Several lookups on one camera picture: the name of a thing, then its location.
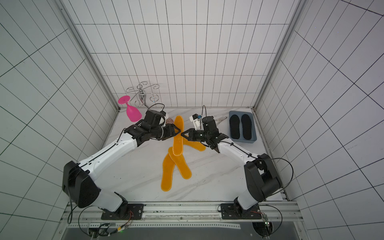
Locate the yellow insole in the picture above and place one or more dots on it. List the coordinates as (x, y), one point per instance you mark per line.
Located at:
(178, 140)
(195, 145)
(181, 163)
(167, 176)

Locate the yellow insole bottom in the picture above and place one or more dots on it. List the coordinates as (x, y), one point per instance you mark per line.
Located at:
(167, 176)

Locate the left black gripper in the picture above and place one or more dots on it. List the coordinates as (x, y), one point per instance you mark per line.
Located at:
(171, 131)

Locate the black insole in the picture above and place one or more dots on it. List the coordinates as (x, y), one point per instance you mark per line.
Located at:
(247, 127)
(235, 127)

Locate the blue storage box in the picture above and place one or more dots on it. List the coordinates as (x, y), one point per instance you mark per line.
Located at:
(254, 132)

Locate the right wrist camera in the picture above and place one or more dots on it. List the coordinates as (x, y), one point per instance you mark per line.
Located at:
(196, 120)

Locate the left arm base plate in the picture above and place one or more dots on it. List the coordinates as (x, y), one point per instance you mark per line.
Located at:
(124, 212)

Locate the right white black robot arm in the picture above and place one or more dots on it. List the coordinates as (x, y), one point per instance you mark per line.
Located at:
(262, 178)

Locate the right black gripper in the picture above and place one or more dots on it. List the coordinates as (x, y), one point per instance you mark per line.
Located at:
(192, 134)

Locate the silver metal glass rack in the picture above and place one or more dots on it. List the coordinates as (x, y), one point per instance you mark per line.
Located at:
(144, 94)

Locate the aluminium mounting rail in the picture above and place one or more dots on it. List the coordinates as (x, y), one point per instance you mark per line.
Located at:
(181, 214)

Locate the pink plastic wine glass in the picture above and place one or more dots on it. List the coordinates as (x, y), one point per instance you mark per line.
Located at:
(132, 112)

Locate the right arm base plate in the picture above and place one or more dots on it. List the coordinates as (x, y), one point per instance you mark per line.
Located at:
(233, 211)

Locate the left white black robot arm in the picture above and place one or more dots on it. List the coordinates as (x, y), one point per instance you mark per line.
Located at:
(79, 178)

